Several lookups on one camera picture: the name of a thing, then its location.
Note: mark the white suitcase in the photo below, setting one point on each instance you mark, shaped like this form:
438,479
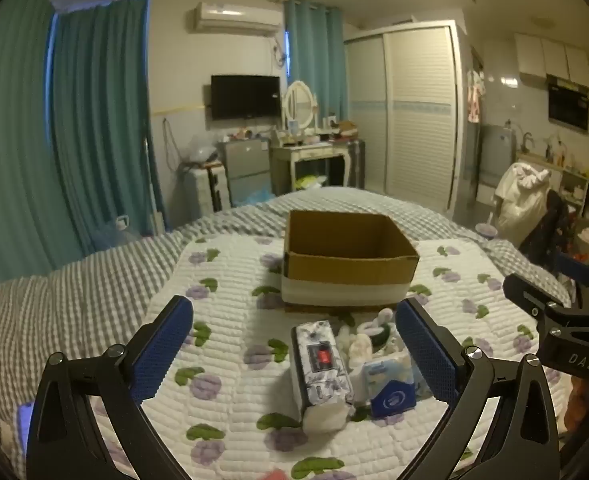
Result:
206,190

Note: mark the dark suitcase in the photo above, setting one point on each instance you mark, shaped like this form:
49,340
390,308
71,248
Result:
357,152

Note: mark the grey mini fridge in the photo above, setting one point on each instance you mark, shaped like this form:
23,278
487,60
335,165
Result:
247,164

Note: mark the white floral quilted mat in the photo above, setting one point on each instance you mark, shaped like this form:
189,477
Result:
260,391

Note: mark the drink cup with straw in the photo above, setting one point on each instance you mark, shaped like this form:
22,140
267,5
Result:
487,228

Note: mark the white upper cabinets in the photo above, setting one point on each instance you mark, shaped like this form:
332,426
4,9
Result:
541,58

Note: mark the white vanity table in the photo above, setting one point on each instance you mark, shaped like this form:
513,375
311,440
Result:
283,161

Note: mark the teal curtain right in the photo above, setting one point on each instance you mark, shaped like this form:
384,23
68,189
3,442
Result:
317,54

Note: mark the black range hood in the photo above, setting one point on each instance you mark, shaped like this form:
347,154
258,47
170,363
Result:
568,104

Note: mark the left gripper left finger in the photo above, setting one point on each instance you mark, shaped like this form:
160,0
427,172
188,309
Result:
64,439

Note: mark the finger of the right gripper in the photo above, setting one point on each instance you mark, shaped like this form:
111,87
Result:
572,268
534,299

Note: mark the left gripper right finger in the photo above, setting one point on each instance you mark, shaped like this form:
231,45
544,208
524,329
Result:
522,441

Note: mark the white sliding wardrobe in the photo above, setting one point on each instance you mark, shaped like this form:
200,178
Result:
405,94

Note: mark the white socks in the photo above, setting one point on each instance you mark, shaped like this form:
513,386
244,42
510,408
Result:
361,343

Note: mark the large tissue pack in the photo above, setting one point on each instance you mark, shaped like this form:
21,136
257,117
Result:
322,390

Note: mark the brown cardboard box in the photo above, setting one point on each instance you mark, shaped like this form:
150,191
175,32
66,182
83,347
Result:
345,260

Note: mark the blue plastic bag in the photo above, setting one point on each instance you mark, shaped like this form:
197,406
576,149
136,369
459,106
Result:
253,198

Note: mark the grey checked bed cover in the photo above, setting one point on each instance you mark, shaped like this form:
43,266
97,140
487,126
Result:
87,305

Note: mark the black wall television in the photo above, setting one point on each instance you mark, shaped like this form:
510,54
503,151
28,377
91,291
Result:
245,97

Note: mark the oval vanity mirror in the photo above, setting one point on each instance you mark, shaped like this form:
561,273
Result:
299,108

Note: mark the teal curtain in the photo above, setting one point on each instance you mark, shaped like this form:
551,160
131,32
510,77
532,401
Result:
77,170
317,54

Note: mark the white air conditioner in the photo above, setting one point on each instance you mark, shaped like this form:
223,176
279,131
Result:
216,17

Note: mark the white jacket on chair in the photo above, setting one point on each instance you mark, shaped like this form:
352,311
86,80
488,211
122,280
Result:
521,201

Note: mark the teal curtain left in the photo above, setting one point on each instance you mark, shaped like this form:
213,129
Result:
77,170

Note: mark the small blue tissue pack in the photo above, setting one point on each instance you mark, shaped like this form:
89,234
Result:
390,386

